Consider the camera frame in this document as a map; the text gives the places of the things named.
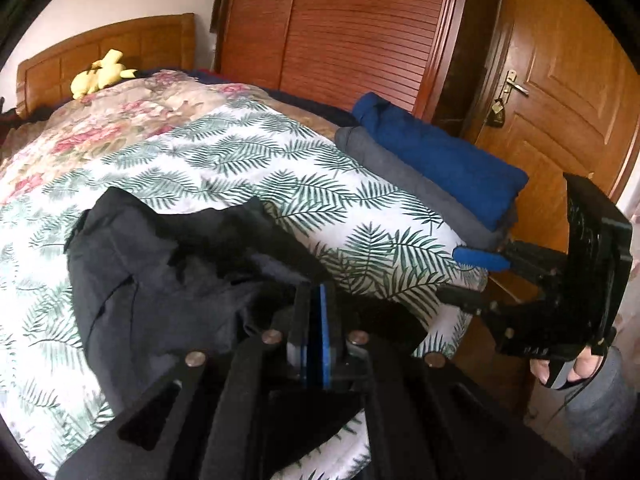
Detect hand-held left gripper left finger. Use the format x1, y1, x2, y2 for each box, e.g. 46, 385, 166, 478
55, 280, 321, 480

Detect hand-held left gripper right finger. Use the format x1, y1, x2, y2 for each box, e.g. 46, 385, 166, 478
319, 282, 581, 480

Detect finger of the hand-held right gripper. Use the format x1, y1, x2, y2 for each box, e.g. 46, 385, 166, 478
452, 240, 566, 281
437, 286, 506, 319

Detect black jacket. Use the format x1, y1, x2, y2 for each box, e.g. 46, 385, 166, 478
65, 187, 431, 466

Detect person's right forearm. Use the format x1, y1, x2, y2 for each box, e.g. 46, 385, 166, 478
565, 347, 626, 461

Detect blue folded clothes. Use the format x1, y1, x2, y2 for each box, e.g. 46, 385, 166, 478
350, 92, 530, 233

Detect gray folded clothes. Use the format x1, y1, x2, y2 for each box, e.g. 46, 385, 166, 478
334, 126, 518, 253

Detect person's right hand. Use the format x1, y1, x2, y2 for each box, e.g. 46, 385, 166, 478
530, 347, 603, 390

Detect leaf print blanket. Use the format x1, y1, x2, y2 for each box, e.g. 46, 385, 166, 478
0, 97, 488, 480

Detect wooden door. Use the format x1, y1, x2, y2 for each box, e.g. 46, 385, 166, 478
430, 0, 640, 411

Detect wooden wardrobe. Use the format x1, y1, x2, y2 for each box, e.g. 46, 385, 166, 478
210, 0, 473, 121

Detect floral quilt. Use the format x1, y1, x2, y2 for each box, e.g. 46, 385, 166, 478
0, 70, 346, 206

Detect yellow plush toy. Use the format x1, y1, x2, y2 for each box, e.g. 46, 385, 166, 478
70, 49, 138, 100

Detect wooden headboard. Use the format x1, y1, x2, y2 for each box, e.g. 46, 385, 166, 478
15, 12, 196, 116

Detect metal door handle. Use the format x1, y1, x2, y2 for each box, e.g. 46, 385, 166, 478
502, 70, 530, 97

